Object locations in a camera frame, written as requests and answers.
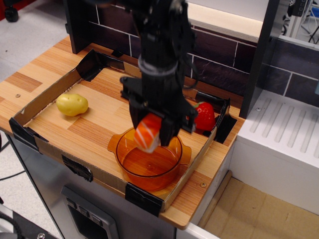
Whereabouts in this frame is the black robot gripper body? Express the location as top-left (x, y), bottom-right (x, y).
top-left (120, 59), bottom-right (197, 133)

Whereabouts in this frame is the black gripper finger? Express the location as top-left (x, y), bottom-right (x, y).
top-left (129, 103), bottom-right (149, 129)
top-left (159, 118), bottom-right (180, 146)

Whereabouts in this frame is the salmon nigiri sushi toy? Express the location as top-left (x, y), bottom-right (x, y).
top-left (134, 113), bottom-right (161, 153)

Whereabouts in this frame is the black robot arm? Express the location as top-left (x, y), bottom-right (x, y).
top-left (119, 0), bottom-right (197, 146)

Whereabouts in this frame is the orange transparent plastic pot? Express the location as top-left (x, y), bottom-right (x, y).
top-left (108, 128), bottom-right (192, 192)

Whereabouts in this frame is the cardboard fence with black tape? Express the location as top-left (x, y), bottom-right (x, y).
top-left (9, 50), bottom-right (236, 215)

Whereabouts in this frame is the red strawberry toy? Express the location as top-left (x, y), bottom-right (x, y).
top-left (194, 102), bottom-right (216, 131)

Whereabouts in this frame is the yellow potato toy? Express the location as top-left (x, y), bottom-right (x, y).
top-left (56, 94), bottom-right (89, 117)

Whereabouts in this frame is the white toy sink drainer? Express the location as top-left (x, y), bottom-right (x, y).
top-left (230, 91), bottom-right (319, 214)

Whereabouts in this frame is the grey toy oven front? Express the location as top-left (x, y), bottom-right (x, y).
top-left (7, 136), bottom-right (176, 239)

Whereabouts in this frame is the black chair caster wheel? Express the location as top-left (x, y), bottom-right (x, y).
top-left (4, 6), bottom-right (19, 22)

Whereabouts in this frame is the dark grey right post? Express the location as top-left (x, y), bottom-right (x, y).
top-left (239, 0), bottom-right (289, 119)

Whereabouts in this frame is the dark grey post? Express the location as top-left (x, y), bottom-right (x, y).
top-left (63, 0), bottom-right (96, 54)
top-left (239, 0), bottom-right (289, 119)

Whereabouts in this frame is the dark grey left post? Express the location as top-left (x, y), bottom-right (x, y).
top-left (63, 0), bottom-right (96, 54)

